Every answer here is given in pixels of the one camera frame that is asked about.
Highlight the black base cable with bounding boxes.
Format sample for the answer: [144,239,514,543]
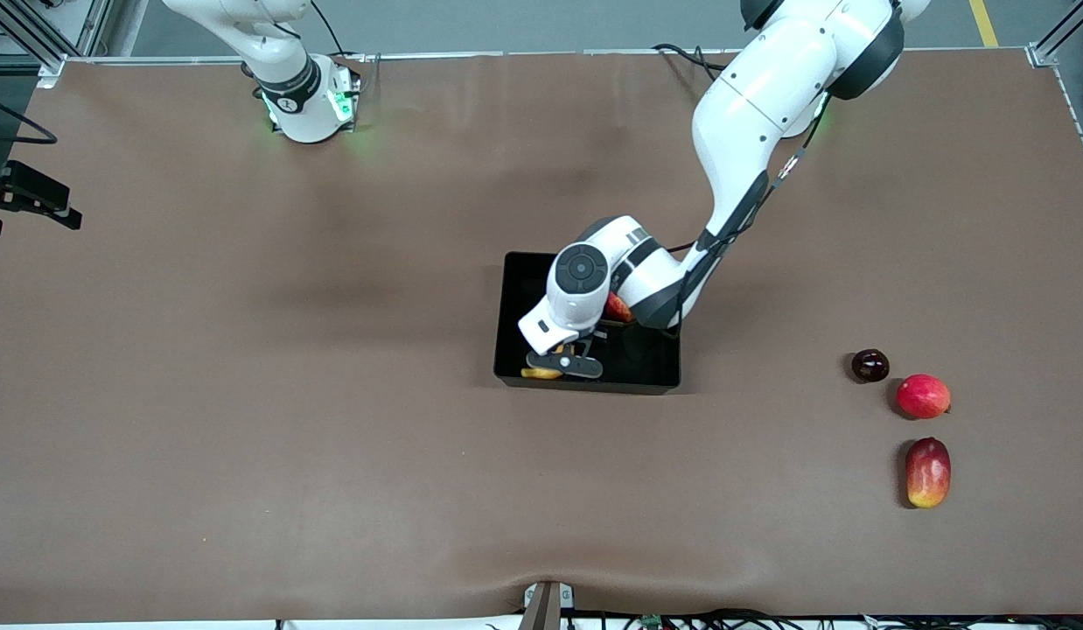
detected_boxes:
[652,42,726,80]
[308,0,346,56]

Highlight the black plastic box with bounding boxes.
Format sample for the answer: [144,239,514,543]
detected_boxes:
[493,251,682,396]

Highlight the pink red round fruit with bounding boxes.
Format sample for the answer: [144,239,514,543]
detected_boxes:
[896,374,953,421]

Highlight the aluminium frame post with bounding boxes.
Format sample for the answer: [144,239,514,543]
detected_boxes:
[0,0,114,88]
[1027,0,1083,69]

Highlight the brown table mat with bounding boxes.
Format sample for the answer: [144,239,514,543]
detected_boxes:
[0,51,1083,624]

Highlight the grey bracket with brown post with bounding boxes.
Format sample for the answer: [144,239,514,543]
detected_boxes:
[522,580,576,630]

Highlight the yellow banana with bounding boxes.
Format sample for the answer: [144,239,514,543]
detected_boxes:
[521,346,567,381]

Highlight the dark purple mangosteen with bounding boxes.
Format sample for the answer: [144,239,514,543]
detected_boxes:
[850,348,891,384]

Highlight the red yellow mango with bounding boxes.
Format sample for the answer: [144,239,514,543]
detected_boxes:
[905,437,953,509]

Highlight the tangled black cables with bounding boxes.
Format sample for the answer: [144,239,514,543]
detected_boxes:
[568,607,1083,630]

